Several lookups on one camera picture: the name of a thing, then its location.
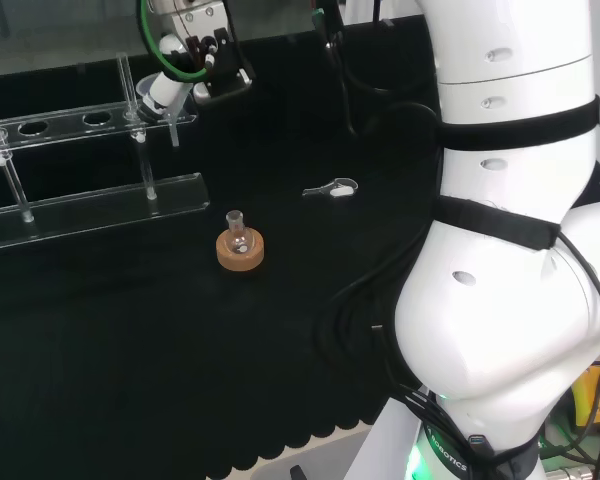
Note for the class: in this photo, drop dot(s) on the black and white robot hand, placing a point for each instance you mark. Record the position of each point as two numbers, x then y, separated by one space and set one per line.
220 65

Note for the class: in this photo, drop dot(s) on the translucent plastic funnel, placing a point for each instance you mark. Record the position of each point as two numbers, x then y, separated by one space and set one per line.
174 132

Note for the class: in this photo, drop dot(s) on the clear funnel stand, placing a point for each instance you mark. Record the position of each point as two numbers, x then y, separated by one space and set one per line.
105 200

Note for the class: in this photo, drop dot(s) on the glass round-bottom flask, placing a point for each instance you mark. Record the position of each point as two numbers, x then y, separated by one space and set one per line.
239 240

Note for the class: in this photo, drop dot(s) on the black cloth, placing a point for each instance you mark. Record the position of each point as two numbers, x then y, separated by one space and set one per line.
130 350

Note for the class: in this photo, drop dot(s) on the pale board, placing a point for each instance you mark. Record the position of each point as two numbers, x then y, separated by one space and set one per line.
330 455

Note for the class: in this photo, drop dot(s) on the yellow stop button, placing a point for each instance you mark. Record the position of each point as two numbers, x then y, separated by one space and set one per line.
592 395

